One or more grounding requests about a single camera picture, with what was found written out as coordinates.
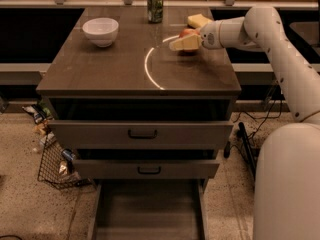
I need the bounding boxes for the bottom grey drawer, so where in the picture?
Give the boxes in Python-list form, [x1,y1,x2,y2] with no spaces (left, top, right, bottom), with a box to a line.
[87,180,209,240]

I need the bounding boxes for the grey drawer cabinet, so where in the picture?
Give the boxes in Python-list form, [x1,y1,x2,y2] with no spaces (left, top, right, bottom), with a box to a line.
[36,5,242,189]

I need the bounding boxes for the green soda can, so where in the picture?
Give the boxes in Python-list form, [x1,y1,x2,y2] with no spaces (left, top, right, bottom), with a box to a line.
[147,0,163,23]

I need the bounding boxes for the snack bags pile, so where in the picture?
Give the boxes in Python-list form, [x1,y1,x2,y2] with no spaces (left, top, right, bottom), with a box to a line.
[22,104,56,153]

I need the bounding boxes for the grey drawer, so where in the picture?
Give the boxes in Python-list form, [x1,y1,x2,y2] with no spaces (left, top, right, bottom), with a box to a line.
[73,160,219,179]
[87,180,209,240]
[49,120,233,150]

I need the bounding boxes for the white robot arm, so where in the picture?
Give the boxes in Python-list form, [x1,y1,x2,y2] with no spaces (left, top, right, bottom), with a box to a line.
[169,5,320,240]

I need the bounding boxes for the black table leg base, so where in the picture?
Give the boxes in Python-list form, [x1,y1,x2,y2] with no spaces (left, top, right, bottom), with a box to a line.
[238,122,257,180]

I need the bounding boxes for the top grey drawer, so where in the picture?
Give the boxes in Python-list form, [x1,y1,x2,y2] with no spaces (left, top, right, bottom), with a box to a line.
[49,120,233,150]

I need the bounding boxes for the middle grey drawer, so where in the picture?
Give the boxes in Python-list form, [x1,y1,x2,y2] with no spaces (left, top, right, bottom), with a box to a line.
[73,160,219,179]

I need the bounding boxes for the yellow sponge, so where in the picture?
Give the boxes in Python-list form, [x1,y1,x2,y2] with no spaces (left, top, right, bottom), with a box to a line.
[187,14,212,29]

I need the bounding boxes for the black cable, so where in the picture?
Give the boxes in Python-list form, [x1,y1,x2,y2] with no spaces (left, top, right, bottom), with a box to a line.
[231,83,284,142]

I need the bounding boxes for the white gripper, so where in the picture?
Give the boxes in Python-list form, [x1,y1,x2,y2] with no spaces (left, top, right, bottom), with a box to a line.
[169,21,222,51]

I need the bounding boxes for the white ceramic bowl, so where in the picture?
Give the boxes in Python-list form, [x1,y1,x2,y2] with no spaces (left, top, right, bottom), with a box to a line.
[82,18,119,48]

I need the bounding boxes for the black wire basket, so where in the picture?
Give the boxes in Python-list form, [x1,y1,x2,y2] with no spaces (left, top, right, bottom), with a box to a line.
[37,139,91,190]

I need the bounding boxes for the red apple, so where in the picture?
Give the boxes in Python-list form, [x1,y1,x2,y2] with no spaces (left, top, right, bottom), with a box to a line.
[179,28,199,53]

